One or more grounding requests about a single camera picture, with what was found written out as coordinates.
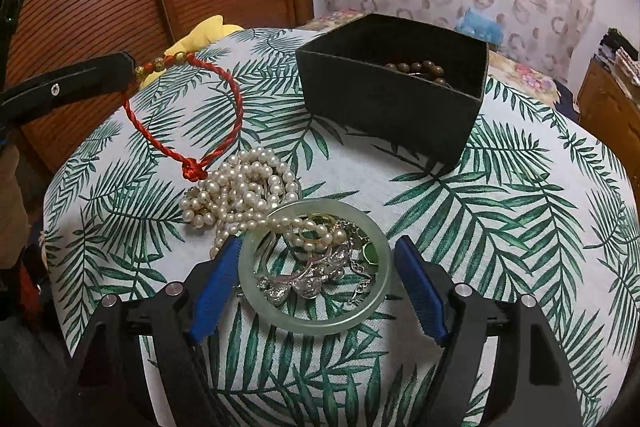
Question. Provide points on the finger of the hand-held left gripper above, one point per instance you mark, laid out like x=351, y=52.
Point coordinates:
x=75, y=82

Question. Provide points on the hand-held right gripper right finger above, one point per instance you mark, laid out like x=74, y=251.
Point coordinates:
x=422, y=292

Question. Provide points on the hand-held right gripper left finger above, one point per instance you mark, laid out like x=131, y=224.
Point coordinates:
x=215, y=292

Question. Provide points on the pale green jade bangle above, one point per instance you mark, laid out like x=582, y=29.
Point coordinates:
x=310, y=324

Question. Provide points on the black jewelry box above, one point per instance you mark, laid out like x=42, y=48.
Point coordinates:
x=390, y=107

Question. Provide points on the green leaf-print cloth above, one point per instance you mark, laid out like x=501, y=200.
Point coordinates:
x=500, y=232

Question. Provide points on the yellow plush toy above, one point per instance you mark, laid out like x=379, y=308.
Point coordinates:
x=210, y=32

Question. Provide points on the navy bed sheet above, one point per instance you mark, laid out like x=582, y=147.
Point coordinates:
x=567, y=97

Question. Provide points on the wooden cabinet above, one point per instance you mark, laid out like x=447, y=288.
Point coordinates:
x=605, y=107

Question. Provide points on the blue plush toy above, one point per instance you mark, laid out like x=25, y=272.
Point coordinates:
x=477, y=24

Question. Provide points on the folded floral cloths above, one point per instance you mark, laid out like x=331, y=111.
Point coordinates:
x=629, y=64

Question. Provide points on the dark folded clothes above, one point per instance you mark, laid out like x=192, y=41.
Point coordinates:
x=612, y=39

